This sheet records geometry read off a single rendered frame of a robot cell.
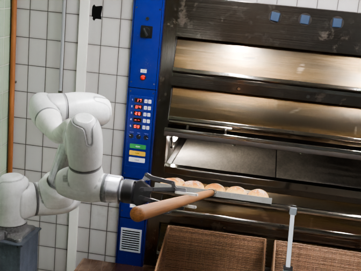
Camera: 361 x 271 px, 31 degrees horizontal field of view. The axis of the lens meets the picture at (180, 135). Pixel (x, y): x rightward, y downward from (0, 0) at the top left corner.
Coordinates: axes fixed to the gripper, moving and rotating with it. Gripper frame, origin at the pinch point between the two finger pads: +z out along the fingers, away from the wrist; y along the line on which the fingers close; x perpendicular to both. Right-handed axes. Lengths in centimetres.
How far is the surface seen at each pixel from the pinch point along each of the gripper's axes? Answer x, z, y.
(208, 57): -134, -13, -68
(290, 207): -116, 38, 3
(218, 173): -152, -1, -8
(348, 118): -142, 63, -46
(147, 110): -140, -42, -37
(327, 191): -153, 58, -7
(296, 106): -142, 35, -49
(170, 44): -132, -34, -72
